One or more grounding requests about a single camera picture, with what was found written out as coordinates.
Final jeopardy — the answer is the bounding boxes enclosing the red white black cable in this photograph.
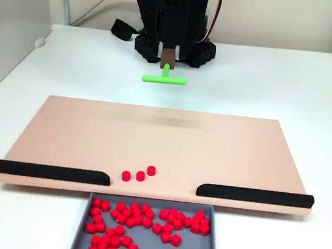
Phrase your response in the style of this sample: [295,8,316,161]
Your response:
[203,0,223,46]

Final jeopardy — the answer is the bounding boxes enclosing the thin white cable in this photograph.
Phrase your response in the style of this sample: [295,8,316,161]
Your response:
[70,0,132,33]

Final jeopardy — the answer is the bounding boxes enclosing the grey tray container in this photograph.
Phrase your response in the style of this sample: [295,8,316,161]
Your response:
[69,190,224,249]

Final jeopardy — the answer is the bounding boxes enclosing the green T-shaped pusher tool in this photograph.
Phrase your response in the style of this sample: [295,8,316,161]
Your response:
[141,45,191,88]

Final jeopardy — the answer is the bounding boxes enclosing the black foam strip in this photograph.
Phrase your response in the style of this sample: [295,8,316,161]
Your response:
[196,182,316,209]
[0,159,112,187]

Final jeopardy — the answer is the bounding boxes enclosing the pink flat board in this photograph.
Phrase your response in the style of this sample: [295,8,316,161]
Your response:
[0,89,323,218]

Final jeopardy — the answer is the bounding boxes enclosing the black strap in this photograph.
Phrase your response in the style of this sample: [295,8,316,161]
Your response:
[109,17,139,42]

